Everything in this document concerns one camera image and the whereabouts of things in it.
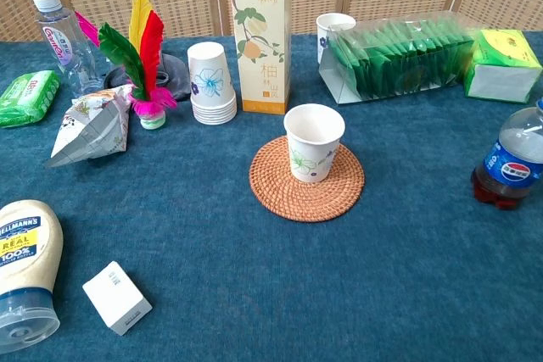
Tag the cola bottle blue label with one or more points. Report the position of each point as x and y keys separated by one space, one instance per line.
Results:
x=509 y=167

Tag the paper cup green flower print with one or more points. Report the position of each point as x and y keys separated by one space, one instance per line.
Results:
x=314 y=158

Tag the paper cup blue flower print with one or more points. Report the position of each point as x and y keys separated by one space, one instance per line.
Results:
x=324 y=35

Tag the round woven rattan coaster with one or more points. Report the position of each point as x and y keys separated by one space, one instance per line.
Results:
x=305 y=205

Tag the stack of upturned paper cups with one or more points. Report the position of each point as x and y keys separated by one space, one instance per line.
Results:
x=210 y=82

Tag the blue tablecloth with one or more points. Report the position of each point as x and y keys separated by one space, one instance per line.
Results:
x=212 y=252

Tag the tall yellow pomelo carton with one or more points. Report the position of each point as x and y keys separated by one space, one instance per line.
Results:
x=263 y=40

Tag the grey cloth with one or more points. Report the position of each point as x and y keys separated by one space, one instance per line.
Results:
x=174 y=74

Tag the clear box green tea bags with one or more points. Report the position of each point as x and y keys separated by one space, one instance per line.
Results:
x=403 y=65

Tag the colourful feather shuttlecock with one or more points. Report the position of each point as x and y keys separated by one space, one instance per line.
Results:
x=148 y=48

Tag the crumpled white snack bag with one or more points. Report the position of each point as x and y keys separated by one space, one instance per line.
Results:
x=93 y=129

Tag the small white box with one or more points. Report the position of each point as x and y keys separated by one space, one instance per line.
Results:
x=114 y=298

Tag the clear water bottle white cap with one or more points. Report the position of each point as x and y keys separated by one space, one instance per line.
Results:
x=63 y=44

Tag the green tissue pack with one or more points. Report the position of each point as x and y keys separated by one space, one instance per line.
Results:
x=500 y=78

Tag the green wet wipes pack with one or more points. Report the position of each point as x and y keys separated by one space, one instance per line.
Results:
x=25 y=99

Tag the mayonnaise squeeze bottle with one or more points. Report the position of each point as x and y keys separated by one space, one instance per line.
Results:
x=25 y=260

